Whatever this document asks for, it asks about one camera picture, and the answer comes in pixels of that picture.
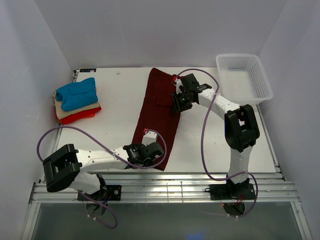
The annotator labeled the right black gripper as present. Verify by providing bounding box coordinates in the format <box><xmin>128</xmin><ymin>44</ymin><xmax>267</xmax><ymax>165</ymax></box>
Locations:
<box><xmin>170</xmin><ymin>89</ymin><xmax>193</xmax><ymax>115</ymax></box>

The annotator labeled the dark red t shirt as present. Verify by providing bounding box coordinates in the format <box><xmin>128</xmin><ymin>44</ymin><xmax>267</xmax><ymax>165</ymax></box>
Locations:
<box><xmin>132</xmin><ymin>68</ymin><xmax>181</xmax><ymax>171</ymax></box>

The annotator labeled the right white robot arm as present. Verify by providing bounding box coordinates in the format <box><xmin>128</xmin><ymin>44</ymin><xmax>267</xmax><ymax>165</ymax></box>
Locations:
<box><xmin>171</xmin><ymin>73</ymin><xmax>260</xmax><ymax>199</ymax></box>

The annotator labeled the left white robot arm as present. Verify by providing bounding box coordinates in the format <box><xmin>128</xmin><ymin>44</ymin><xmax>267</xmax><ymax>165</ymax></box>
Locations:
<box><xmin>42</xmin><ymin>142</ymin><xmax>165</xmax><ymax>200</ymax></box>

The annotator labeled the white plastic basket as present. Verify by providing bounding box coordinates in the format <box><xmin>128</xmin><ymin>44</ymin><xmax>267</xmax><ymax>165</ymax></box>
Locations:
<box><xmin>215</xmin><ymin>54</ymin><xmax>274</xmax><ymax>105</ymax></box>

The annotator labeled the red-orange folded t shirt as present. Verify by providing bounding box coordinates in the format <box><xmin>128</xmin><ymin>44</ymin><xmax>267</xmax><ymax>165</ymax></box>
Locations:
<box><xmin>57</xmin><ymin>106</ymin><xmax>102</xmax><ymax>125</ymax></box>

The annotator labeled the beige folded t shirt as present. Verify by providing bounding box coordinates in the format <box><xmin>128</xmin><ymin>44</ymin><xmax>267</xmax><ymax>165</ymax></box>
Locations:
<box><xmin>52</xmin><ymin>92</ymin><xmax>100</xmax><ymax>119</ymax></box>

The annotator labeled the blue folded t shirt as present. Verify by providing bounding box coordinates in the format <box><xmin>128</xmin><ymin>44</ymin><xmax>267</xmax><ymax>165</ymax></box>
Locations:
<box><xmin>54</xmin><ymin>77</ymin><xmax>98</xmax><ymax>112</ymax></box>

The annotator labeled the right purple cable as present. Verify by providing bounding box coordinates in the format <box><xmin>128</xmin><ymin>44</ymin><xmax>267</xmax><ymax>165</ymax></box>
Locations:
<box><xmin>172</xmin><ymin>68</ymin><xmax>259</xmax><ymax>219</ymax></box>

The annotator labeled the purple cable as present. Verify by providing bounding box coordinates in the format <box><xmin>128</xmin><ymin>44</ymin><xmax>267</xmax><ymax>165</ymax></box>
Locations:
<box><xmin>36</xmin><ymin>126</ymin><xmax>168</xmax><ymax>230</ymax></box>
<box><xmin>172</xmin><ymin>68</ymin><xmax>259</xmax><ymax>219</ymax></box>

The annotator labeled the aluminium rail frame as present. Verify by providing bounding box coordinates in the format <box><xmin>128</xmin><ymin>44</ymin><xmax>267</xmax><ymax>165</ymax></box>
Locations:
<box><xmin>21</xmin><ymin>67</ymin><xmax>313</xmax><ymax>240</ymax></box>

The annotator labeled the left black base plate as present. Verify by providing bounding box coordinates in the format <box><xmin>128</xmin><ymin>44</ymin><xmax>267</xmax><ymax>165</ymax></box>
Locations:
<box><xmin>83</xmin><ymin>185</ymin><xmax>122</xmax><ymax>202</ymax></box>

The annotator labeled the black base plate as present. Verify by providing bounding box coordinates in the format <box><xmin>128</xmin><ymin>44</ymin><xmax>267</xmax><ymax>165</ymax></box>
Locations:
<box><xmin>83</xmin><ymin>185</ymin><xmax>122</xmax><ymax>202</ymax></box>
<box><xmin>204</xmin><ymin>184</ymin><xmax>256</xmax><ymax>200</ymax></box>

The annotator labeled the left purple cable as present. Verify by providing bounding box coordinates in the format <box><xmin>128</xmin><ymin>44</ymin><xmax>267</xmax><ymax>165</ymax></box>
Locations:
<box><xmin>36</xmin><ymin>126</ymin><xmax>168</xmax><ymax>230</ymax></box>

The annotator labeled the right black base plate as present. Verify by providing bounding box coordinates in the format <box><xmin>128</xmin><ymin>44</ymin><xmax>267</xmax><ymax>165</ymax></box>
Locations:
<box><xmin>204</xmin><ymin>184</ymin><xmax>256</xmax><ymax>200</ymax></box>

